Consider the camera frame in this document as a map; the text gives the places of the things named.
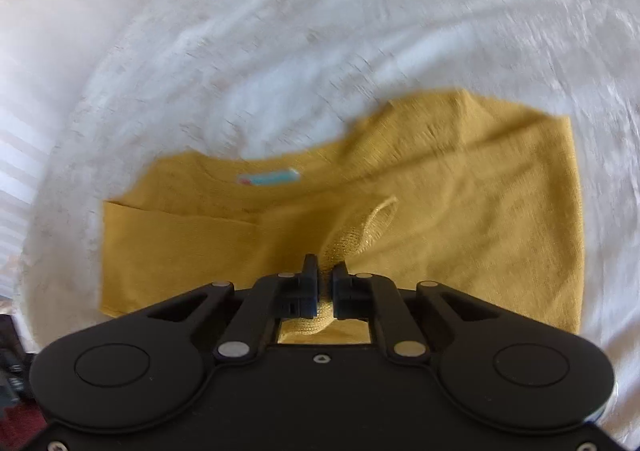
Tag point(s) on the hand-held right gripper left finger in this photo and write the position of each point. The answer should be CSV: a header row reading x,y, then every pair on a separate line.
x,y
311,291

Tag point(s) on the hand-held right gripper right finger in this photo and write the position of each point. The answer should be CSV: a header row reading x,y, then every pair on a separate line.
x,y
340,293

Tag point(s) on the red rug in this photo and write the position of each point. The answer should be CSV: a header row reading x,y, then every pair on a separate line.
x,y
17,428

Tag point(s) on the white floral bedspread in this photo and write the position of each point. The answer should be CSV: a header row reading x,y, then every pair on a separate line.
x,y
350,31

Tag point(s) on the yellow knit sweater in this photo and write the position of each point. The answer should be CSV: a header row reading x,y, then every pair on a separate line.
x,y
450,201

